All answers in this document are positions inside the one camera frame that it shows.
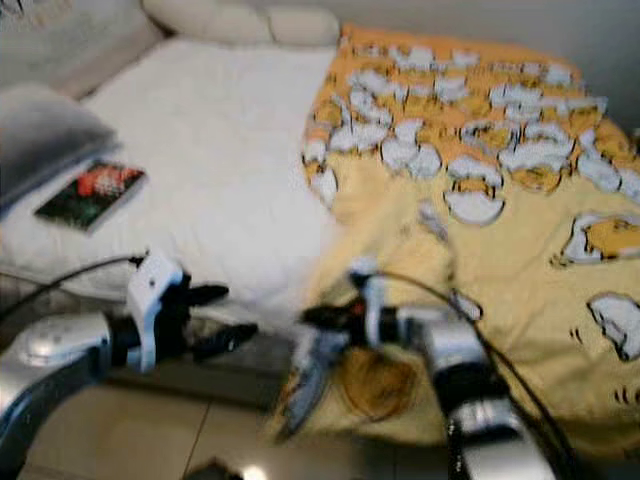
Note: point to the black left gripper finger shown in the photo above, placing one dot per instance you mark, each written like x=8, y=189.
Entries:
x=208, y=295
x=228, y=340

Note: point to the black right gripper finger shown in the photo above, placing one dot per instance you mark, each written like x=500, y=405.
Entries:
x=330, y=316

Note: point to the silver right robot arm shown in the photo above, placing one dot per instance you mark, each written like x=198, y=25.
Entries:
x=455, y=345

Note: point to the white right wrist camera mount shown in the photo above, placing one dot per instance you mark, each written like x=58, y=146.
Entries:
x=372, y=295

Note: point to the yellow cartoon print blanket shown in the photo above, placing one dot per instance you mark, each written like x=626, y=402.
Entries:
x=510, y=260

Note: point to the dark robot foot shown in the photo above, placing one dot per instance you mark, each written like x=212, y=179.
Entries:
x=212, y=470

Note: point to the wide beige headboard cushion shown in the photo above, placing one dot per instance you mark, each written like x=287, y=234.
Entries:
x=205, y=20

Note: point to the grey pillow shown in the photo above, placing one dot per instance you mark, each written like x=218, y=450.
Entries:
x=45, y=145

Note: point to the dark book with red cover art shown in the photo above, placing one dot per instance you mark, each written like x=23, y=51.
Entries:
x=90, y=196

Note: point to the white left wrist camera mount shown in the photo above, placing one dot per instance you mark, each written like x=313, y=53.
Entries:
x=160, y=290

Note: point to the white quilted mattress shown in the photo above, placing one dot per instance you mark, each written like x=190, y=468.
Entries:
x=220, y=140

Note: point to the grey patterned fabric panel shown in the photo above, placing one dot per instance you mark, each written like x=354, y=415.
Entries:
x=60, y=40

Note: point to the narrow beige headboard cushion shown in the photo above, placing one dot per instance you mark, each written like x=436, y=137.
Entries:
x=305, y=26

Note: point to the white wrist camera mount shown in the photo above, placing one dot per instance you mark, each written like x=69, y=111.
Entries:
x=372, y=295
x=160, y=290

